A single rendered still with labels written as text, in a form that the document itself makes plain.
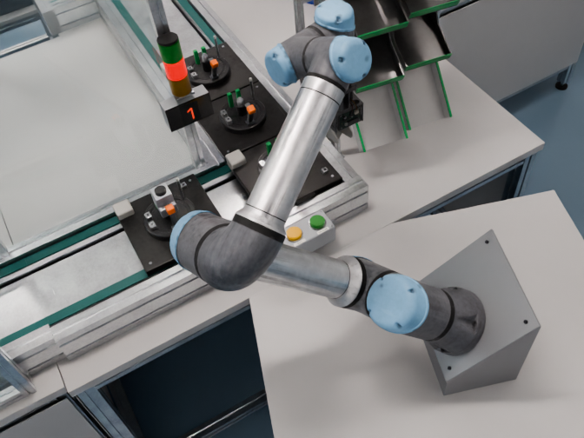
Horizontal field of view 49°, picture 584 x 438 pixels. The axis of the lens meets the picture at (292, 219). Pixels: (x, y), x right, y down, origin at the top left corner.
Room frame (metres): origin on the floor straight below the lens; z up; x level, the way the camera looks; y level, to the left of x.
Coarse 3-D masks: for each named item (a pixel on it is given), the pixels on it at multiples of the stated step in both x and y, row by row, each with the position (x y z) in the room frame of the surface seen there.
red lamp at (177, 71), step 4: (164, 64) 1.24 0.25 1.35; (168, 64) 1.23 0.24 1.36; (172, 64) 1.23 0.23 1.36; (176, 64) 1.23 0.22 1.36; (180, 64) 1.24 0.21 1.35; (184, 64) 1.25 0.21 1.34; (164, 68) 1.25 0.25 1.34; (168, 68) 1.23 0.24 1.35; (172, 68) 1.23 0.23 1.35; (176, 68) 1.23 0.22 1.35; (180, 68) 1.23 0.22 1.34; (184, 68) 1.24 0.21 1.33; (168, 72) 1.24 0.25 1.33; (172, 72) 1.23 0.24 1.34; (176, 72) 1.23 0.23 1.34; (180, 72) 1.23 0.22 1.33; (184, 72) 1.24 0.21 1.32; (168, 76) 1.24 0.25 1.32; (172, 76) 1.23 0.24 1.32; (176, 76) 1.23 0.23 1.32; (180, 76) 1.23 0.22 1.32; (184, 76) 1.24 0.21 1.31; (172, 80) 1.23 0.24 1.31; (176, 80) 1.23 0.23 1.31
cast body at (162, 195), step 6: (156, 186) 1.11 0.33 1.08; (162, 186) 1.10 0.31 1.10; (150, 192) 1.09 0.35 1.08; (156, 192) 1.08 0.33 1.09; (162, 192) 1.07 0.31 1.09; (168, 192) 1.08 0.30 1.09; (156, 198) 1.07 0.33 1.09; (162, 198) 1.07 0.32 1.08; (168, 198) 1.07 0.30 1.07; (156, 204) 1.07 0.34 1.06; (162, 204) 1.06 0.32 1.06; (174, 204) 1.06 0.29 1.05; (162, 210) 1.05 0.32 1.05
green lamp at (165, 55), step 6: (162, 48) 1.23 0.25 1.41; (168, 48) 1.23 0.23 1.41; (174, 48) 1.23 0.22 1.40; (180, 48) 1.25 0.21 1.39; (162, 54) 1.24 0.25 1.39; (168, 54) 1.23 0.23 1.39; (174, 54) 1.23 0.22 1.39; (180, 54) 1.24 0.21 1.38; (168, 60) 1.23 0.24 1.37; (174, 60) 1.23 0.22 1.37; (180, 60) 1.24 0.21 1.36
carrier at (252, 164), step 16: (272, 144) 1.32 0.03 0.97; (240, 160) 1.25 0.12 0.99; (256, 160) 1.26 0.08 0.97; (320, 160) 1.23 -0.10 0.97; (240, 176) 1.21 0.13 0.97; (256, 176) 1.20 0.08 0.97; (320, 176) 1.17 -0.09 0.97; (336, 176) 1.16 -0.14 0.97; (304, 192) 1.12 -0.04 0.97; (320, 192) 1.13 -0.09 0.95
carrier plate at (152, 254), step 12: (180, 180) 1.22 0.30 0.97; (192, 180) 1.22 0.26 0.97; (192, 192) 1.17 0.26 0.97; (204, 192) 1.17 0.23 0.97; (132, 204) 1.16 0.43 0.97; (144, 204) 1.15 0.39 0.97; (204, 204) 1.12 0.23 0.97; (132, 216) 1.11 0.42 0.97; (132, 228) 1.07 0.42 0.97; (144, 228) 1.07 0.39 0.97; (132, 240) 1.03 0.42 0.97; (144, 240) 1.03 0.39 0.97; (156, 240) 1.02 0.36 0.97; (144, 252) 0.99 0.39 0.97; (156, 252) 0.98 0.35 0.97; (168, 252) 0.98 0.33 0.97; (144, 264) 0.95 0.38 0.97; (156, 264) 0.95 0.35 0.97; (168, 264) 0.95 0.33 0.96
